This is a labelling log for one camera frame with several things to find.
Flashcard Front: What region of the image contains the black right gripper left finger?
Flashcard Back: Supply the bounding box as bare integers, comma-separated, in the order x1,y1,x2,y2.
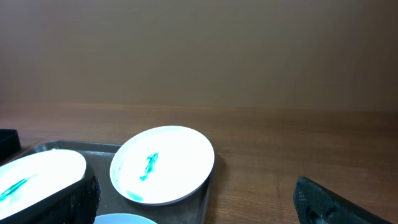
1,175,101,224

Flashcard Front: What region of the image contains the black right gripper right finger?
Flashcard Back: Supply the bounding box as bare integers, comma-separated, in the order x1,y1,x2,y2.
293,176,391,224

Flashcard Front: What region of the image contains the black basin with green water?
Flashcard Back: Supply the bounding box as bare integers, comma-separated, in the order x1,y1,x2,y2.
0,129,21,162

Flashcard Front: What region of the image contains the dark grey serving tray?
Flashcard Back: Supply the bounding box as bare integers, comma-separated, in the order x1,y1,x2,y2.
15,141,212,224

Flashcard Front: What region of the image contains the white plate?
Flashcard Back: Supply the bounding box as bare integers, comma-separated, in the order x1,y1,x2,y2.
94,213,157,224
109,126,215,206
1,149,86,220

